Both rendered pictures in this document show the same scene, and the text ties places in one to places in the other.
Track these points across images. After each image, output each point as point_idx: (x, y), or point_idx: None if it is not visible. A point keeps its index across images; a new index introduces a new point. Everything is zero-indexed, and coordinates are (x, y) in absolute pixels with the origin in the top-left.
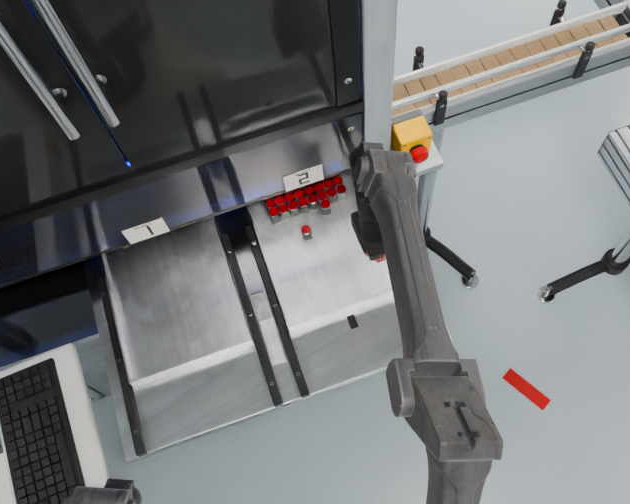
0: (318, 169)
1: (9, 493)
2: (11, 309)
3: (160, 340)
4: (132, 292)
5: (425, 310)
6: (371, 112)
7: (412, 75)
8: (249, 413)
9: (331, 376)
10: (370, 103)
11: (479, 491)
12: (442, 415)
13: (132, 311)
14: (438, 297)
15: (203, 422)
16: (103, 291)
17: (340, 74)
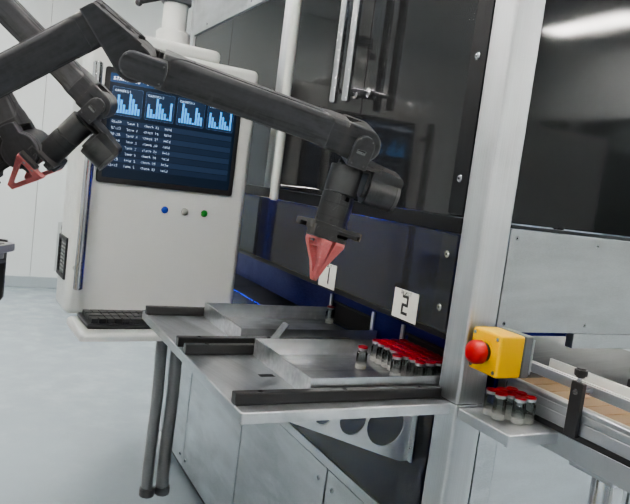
0: (415, 301)
1: None
2: None
3: (243, 323)
4: (286, 321)
5: (210, 67)
6: (464, 241)
7: (602, 380)
8: (172, 338)
9: (204, 363)
10: (466, 225)
11: (59, 23)
12: (120, 17)
13: (269, 320)
14: (224, 79)
15: (168, 327)
16: None
17: (457, 166)
